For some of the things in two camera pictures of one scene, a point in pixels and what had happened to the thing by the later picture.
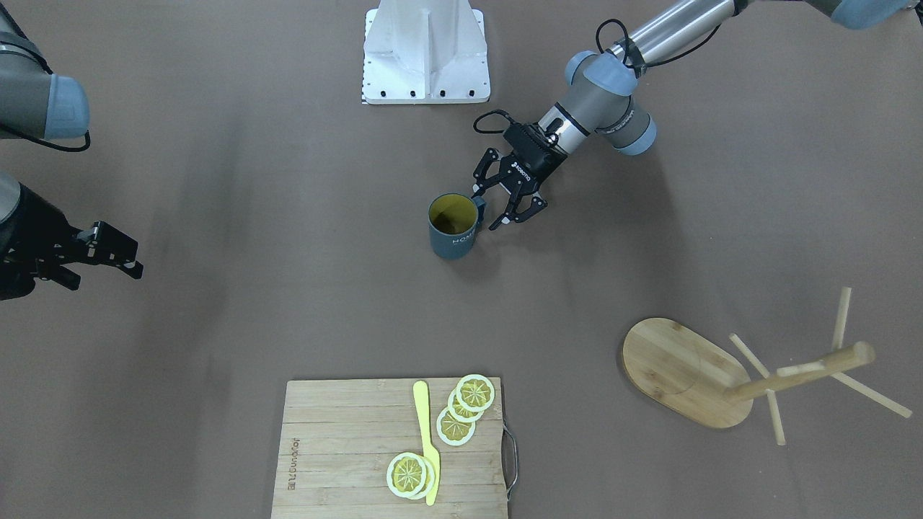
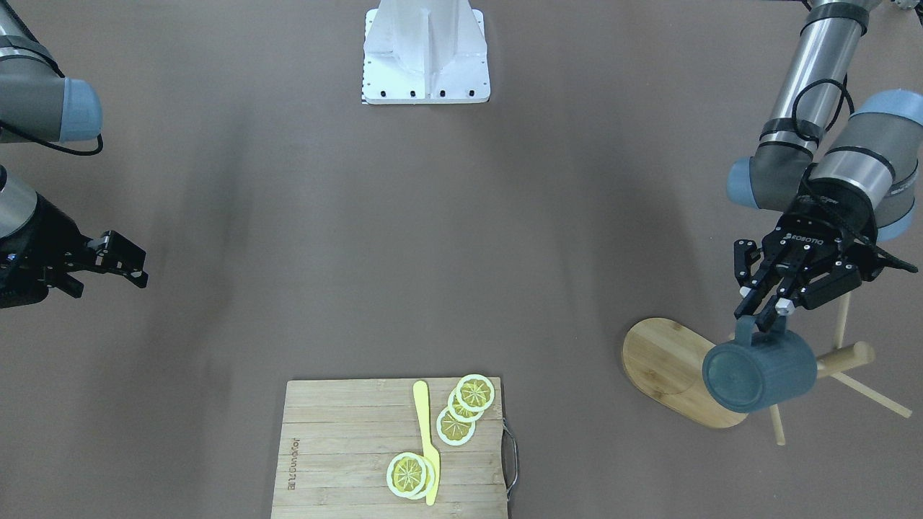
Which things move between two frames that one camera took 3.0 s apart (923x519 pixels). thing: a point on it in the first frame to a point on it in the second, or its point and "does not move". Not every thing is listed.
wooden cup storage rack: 694,376 does not move
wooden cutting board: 338,438 does not move
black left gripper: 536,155 to 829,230
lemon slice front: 475,392 does not move
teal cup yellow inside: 454,219 to 759,368
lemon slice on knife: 411,476 does not move
